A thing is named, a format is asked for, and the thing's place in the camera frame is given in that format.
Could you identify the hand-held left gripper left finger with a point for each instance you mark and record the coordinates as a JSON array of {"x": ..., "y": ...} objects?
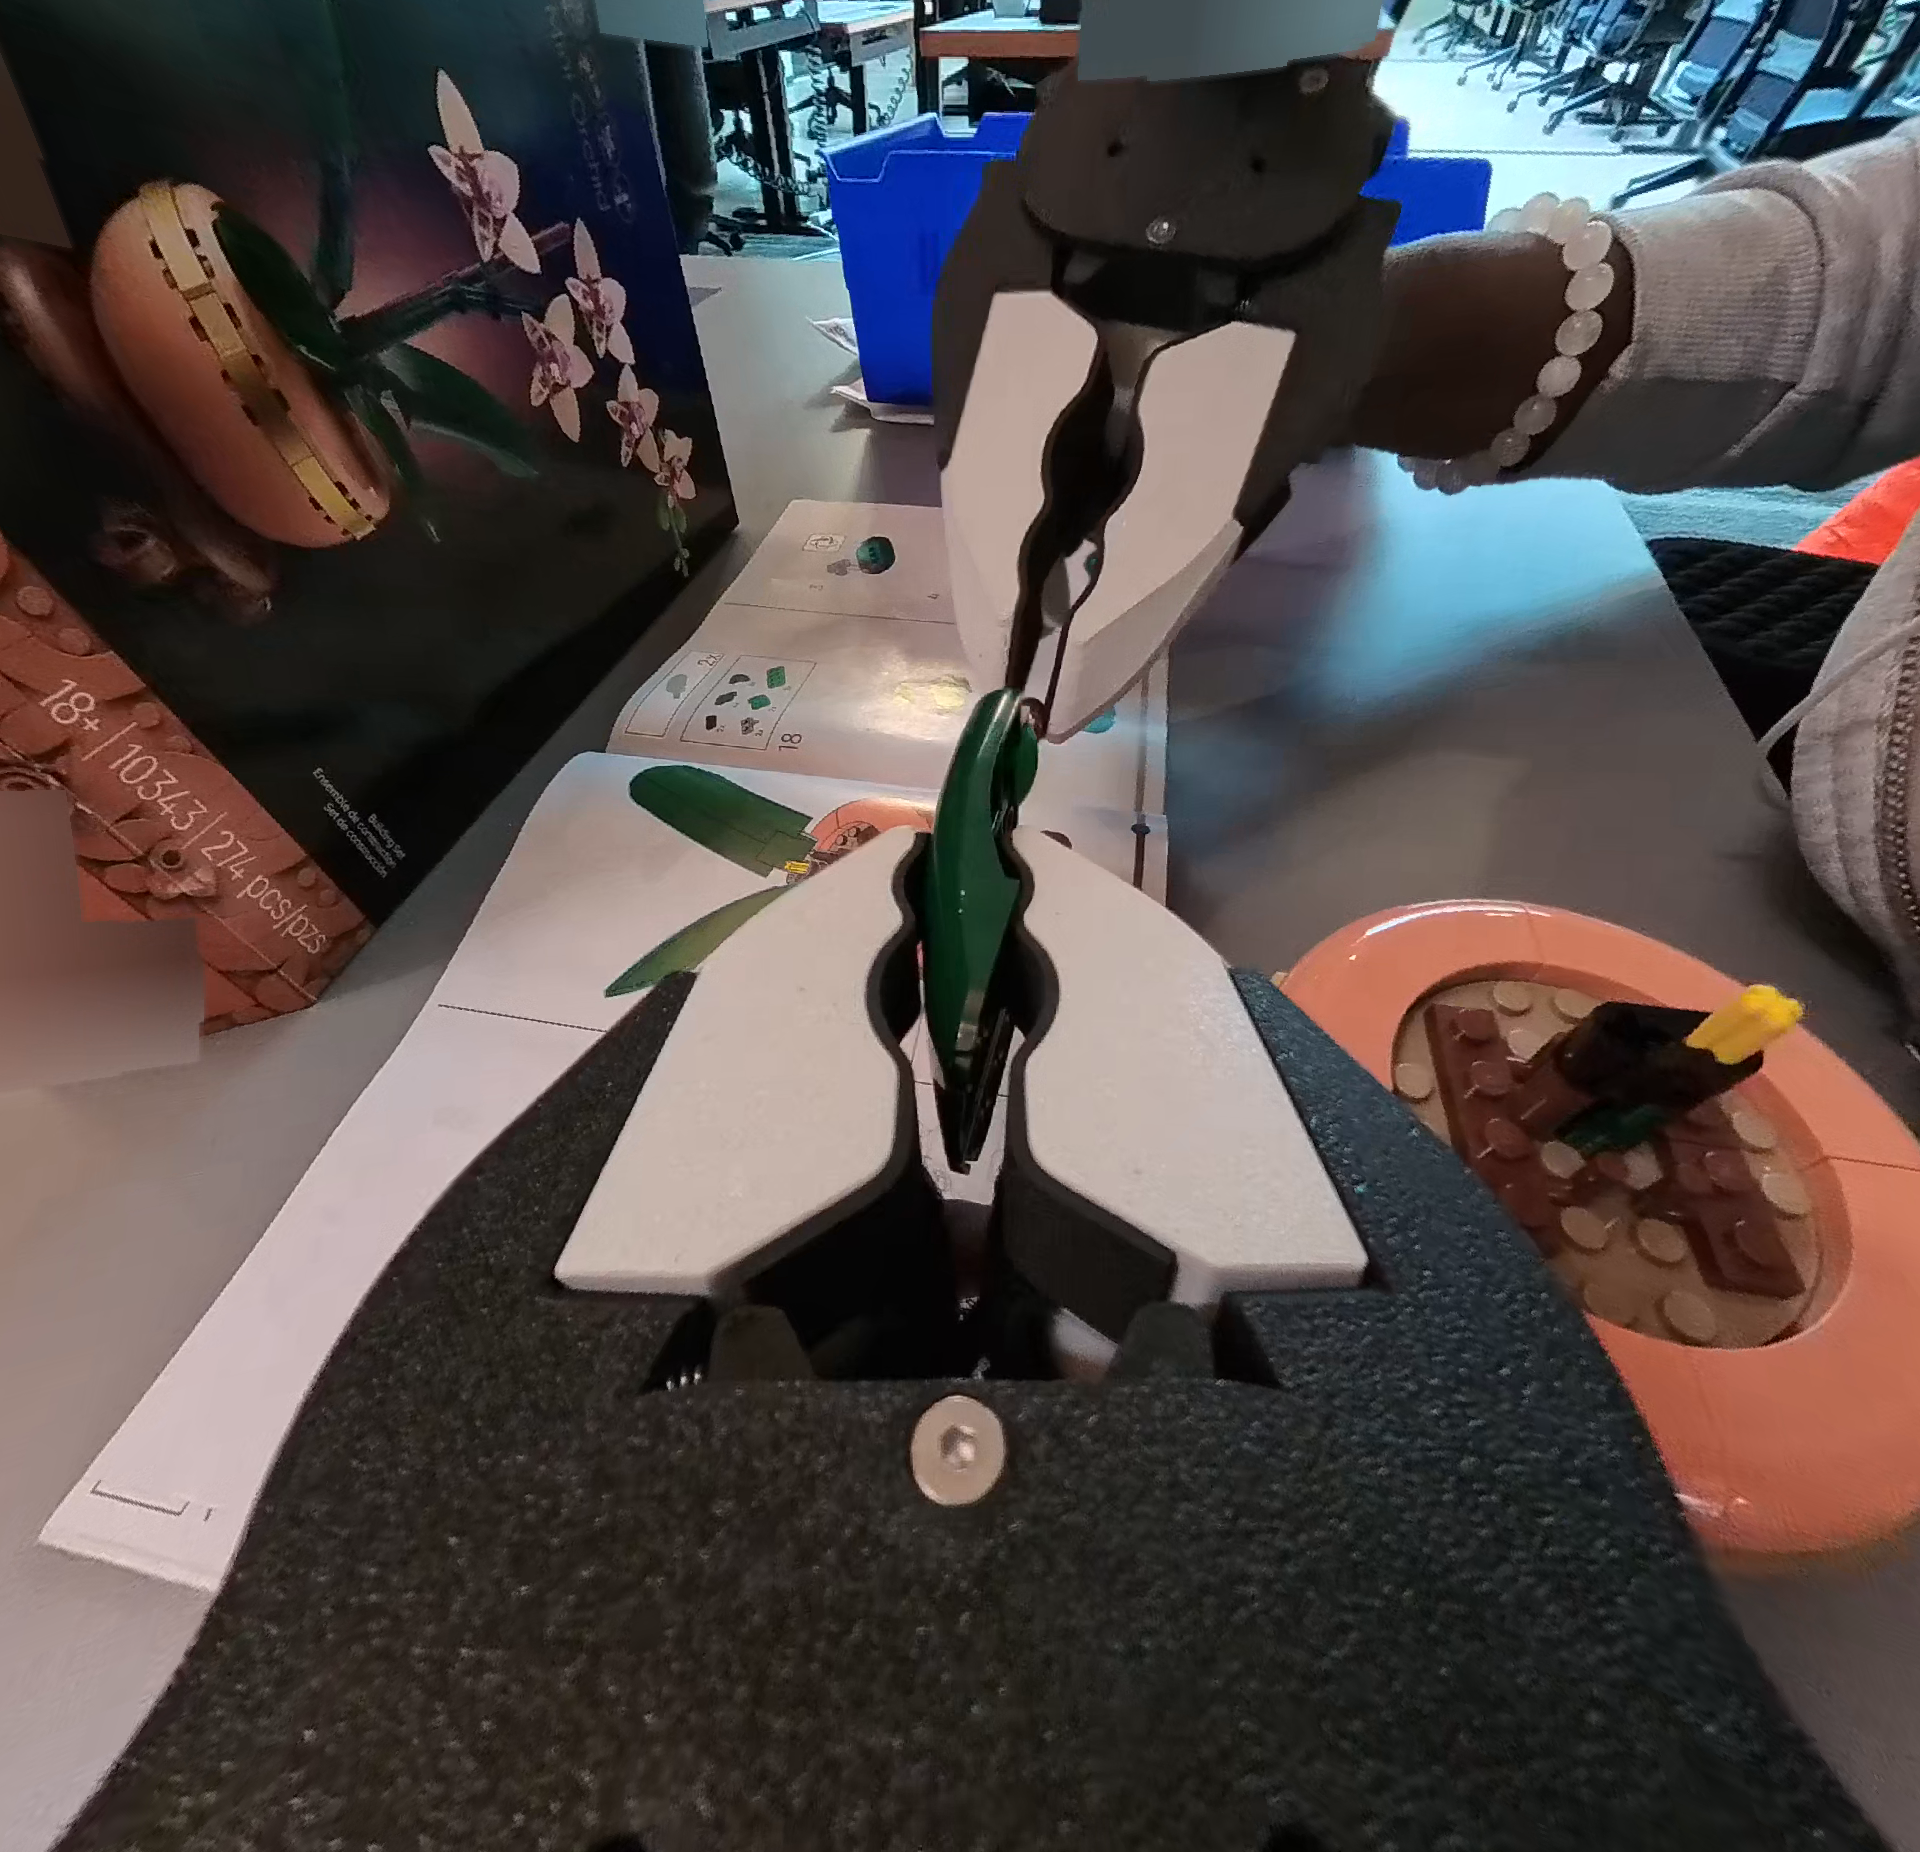
[{"x": 749, "y": 1102}]

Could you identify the pink toy flower pot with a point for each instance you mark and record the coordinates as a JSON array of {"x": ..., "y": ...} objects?
[{"x": 1771, "y": 1418}]

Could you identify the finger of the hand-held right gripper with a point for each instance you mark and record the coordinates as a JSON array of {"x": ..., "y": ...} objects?
[
  {"x": 991, "y": 503},
  {"x": 1147, "y": 577}
]

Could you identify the black mesh chair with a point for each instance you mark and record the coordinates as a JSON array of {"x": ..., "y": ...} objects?
[{"x": 1755, "y": 622}]

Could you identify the orange cloth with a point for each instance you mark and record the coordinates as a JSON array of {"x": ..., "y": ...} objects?
[{"x": 1874, "y": 509}]

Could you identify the person's right forearm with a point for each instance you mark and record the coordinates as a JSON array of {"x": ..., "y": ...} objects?
[{"x": 1755, "y": 307}]

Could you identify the row of black office chairs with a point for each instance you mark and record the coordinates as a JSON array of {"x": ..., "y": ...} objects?
[{"x": 1696, "y": 23}]

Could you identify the loose white paper sheets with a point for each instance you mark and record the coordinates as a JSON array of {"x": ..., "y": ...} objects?
[{"x": 888, "y": 405}]

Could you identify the orchid print toy box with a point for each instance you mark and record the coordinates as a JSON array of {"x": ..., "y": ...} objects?
[{"x": 376, "y": 456}]

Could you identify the person's right hand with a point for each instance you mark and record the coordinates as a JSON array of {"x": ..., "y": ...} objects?
[{"x": 1455, "y": 337}]

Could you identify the person's grey sweater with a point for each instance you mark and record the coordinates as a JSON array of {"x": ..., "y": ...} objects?
[{"x": 1874, "y": 832}]

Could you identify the white instruction booklet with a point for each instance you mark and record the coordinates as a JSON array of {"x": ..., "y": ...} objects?
[{"x": 495, "y": 1102}]

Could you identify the dark toy stem yellow tip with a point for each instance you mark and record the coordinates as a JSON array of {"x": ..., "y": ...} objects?
[{"x": 1637, "y": 1056}]

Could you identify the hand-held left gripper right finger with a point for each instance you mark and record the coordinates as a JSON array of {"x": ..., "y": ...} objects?
[{"x": 1185, "y": 1102}]

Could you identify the green toy leaf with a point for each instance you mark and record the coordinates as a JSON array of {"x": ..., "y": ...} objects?
[{"x": 969, "y": 890}]

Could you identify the blue plastic bin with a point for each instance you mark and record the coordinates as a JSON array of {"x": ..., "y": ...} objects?
[{"x": 900, "y": 262}]

